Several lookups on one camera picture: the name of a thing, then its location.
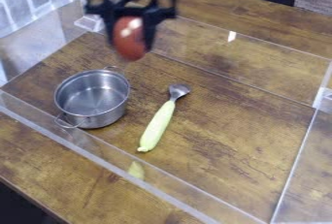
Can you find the spoon with yellow-green handle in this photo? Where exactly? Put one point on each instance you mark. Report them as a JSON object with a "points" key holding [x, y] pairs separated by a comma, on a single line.
{"points": [[159, 124]]}

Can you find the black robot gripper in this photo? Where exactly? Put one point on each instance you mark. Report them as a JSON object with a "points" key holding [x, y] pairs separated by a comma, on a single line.
{"points": [[153, 12]]}

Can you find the clear acrylic triangular bracket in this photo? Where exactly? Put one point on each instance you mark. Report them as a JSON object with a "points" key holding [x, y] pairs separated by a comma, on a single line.
{"points": [[90, 22]]}

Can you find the small silver pot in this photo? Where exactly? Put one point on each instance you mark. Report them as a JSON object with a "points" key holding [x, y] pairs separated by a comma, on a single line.
{"points": [[92, 98]]}

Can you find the clear acrylic enclosure wall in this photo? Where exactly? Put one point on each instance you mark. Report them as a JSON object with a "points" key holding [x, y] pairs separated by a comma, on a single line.
{"points": [[246, 155]]}

